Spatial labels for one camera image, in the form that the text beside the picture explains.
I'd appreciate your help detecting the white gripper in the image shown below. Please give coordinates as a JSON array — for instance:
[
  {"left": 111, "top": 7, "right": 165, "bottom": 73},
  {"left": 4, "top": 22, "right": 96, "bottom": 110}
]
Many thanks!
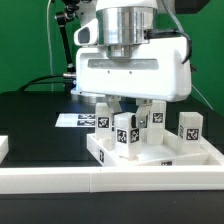
[{"left": 76, "top": 37, "right": 191, "bottom": 128}]

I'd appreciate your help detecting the white square table top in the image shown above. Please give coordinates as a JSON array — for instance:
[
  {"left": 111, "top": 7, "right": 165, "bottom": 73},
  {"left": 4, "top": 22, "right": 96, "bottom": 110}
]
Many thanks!
[{"left": 87, "top": 131, "right": 224, "bottom": 167}]

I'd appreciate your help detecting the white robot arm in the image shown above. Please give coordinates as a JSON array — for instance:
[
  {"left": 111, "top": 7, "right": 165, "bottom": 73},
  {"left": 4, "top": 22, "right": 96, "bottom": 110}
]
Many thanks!
[{"left": 74, "top": 0, "right": 210, "bottom": 128}]

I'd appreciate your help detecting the white base marker plate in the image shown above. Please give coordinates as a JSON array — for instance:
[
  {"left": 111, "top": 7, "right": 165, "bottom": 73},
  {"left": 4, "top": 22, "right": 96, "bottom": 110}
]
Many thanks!
[{"left": 55, "top": 113, "right": 95, "bottom": 127}]

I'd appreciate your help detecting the white u-shaped obstacle fence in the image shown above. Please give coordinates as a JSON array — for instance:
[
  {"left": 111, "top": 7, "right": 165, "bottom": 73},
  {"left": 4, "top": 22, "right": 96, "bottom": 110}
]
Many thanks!
[{"left": 0, "top": 136, "right": 224, "bottom": 194}]

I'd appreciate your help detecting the black cable bundle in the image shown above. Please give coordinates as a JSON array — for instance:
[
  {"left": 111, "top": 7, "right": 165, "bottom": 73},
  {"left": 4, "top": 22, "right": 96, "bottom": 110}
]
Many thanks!
[{"left": 17, "top": 73, "right": 76, "bottom": 93}]

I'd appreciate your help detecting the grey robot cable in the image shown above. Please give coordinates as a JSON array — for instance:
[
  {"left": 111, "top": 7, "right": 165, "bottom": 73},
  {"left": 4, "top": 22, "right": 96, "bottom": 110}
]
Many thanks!
[{"left": 191, "top": 84, "right": 214, "bottom": 111}]

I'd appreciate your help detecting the white cable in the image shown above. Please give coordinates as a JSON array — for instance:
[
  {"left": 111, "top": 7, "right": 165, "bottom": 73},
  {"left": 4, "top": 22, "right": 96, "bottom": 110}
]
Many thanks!
[{"left": 46, "top": 0, "right": 56, "bottom": 92}]

